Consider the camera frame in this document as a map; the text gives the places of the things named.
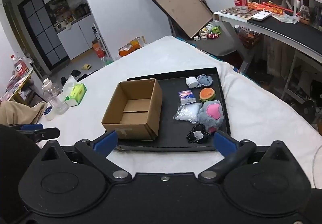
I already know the black white scrunchie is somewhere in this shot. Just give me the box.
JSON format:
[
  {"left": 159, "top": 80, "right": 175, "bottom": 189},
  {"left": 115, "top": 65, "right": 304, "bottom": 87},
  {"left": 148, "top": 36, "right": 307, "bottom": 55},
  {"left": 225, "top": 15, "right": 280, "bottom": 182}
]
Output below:
[{"left": 186, "top": 124, "right": 211, "bottom": 144}]

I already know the grey pink plush paw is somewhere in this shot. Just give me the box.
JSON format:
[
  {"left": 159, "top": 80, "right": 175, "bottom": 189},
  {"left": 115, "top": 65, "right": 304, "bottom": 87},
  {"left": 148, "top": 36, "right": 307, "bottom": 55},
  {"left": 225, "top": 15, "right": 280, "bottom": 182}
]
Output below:
[{"left": 198, "top": 100, "right": 224, "bottom": 134}]

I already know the brown cardboard box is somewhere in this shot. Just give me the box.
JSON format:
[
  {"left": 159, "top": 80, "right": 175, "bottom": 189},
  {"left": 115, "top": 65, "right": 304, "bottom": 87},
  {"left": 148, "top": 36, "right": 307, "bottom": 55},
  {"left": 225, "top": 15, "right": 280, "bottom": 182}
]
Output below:
[{"left": 101, "top": 78, "right": 163, "bottom": 141}]

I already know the clear plastic bag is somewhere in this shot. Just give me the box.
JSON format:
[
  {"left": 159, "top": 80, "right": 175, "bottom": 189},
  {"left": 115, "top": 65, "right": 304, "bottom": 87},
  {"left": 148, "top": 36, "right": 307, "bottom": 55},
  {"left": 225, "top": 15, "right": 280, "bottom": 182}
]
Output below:
[{"left": 173, "top": 103, "right": 202, "bottom": 124}]

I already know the plush hamburger toy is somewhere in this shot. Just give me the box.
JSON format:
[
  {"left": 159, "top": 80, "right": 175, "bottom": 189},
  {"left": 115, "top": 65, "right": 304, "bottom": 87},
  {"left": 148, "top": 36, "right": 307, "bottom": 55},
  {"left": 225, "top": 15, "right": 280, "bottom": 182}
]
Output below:
[{"left": 199, "top": 87, "right": 216, "bottom": 102}]

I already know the purple tissue pack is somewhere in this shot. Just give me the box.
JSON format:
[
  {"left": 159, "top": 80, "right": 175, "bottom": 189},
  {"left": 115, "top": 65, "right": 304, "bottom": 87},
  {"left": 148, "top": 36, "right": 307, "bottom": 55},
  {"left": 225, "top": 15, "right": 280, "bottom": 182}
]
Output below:
[{"left": 178, "top": 89, "right": 196, "bottom": 105}]

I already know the grey blue fuzzy cloth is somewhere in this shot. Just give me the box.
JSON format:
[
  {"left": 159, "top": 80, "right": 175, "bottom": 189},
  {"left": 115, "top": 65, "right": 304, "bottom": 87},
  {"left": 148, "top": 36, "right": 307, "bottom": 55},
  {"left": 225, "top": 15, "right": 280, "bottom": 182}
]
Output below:
[{"left": 196, "top": 74, "right": 213, "bottom": 88}]

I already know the white cup blue label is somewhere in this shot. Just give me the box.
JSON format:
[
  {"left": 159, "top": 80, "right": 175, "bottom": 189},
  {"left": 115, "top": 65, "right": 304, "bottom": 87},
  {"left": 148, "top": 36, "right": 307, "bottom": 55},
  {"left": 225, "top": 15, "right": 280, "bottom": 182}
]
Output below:
[{"left": 43, "top": 106, "right": 56, "bottom": 121}]

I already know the beige cloth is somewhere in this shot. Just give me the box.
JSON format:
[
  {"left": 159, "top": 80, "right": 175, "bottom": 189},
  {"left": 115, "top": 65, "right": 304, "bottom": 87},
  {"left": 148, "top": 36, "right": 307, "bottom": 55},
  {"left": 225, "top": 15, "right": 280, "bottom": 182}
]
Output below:
[{"left": 0, "top": 101, "right": 47, "bottom": 125}]

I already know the green tissue box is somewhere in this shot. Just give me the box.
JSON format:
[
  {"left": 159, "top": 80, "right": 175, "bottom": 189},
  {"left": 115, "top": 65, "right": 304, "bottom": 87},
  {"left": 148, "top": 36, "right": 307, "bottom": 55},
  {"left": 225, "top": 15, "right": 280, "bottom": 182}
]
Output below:
[{"left": 62, "top": 76, "right": 87, "bottom": 107}]

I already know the black tray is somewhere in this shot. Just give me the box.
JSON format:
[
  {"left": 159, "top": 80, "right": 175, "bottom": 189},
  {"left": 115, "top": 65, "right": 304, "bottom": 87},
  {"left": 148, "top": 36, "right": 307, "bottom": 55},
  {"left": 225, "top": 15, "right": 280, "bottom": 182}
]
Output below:
[{"left": 116, "top": 67, "right": 231, "bottom": 152}]

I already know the small side table bottle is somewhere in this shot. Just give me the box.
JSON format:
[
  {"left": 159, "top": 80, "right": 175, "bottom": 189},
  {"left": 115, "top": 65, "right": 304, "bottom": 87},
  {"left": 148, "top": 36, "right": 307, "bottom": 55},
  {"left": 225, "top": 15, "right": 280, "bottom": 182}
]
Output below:
[{"left": 11, "top": 55, "right": 29, "bottom": 77}]

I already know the yellow slipper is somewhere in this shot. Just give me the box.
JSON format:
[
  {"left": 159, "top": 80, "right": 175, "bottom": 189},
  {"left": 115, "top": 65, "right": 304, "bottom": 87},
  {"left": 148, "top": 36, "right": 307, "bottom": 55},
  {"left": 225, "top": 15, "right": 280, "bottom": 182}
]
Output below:
[{"left": 81, "top": 63, "right": 92, "bottom": 70}]

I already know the orange snack box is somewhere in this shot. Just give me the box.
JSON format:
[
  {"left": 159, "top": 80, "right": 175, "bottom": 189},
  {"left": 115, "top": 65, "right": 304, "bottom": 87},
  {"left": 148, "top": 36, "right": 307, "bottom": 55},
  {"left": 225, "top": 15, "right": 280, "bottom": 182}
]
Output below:
[{"left": 118, "top": 36, "right": 146, "bottom": 57}]

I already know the white kitchen cabinet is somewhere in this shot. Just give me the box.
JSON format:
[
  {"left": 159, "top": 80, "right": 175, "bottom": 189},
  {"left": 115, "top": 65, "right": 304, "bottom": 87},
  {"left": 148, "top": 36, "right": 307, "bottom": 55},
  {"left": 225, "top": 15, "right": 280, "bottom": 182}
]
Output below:
[{"left": 43, "top": 0, "right": 111, "bottom": 59}]

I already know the white desk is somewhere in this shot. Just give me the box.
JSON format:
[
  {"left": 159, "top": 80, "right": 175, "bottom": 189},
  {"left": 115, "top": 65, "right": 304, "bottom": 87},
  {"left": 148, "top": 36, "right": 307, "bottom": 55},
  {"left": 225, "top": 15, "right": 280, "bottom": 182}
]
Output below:
[{"left": 212, "top": 7, "right": 322, "bottom": 104}]

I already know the white remote control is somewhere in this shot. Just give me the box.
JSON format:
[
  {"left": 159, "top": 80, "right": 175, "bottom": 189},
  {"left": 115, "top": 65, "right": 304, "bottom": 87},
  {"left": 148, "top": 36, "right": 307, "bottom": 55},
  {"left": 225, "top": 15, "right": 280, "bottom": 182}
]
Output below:
[{"left": 251, "top": 10, "right": 272, "bottom": 21}]

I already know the black desk mat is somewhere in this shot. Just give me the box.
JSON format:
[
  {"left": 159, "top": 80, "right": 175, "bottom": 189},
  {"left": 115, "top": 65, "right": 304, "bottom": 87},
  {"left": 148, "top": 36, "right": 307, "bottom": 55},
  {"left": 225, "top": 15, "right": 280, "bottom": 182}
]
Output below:
[{"left": 248, "top": 16, "right": 322, "bottom": 54}]

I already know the leaning brown board frame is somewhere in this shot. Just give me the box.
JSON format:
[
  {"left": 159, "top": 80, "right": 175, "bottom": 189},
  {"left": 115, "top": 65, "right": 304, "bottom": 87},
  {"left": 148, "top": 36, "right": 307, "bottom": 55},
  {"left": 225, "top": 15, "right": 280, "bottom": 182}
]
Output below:
[{"left": 151, "top": 0, "right": 212, "bottom": 38}]

